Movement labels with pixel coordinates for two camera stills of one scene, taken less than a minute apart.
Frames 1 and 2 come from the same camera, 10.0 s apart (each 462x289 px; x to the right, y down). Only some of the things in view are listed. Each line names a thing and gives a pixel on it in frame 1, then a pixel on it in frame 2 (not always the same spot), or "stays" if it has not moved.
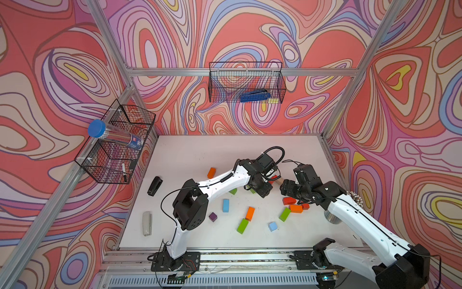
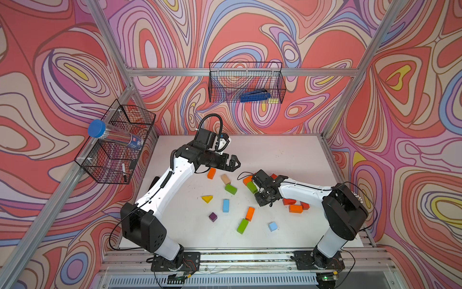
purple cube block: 213,217 stays
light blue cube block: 272,226 stays
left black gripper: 266,190 -> 222,165
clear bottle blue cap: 98,129 stays
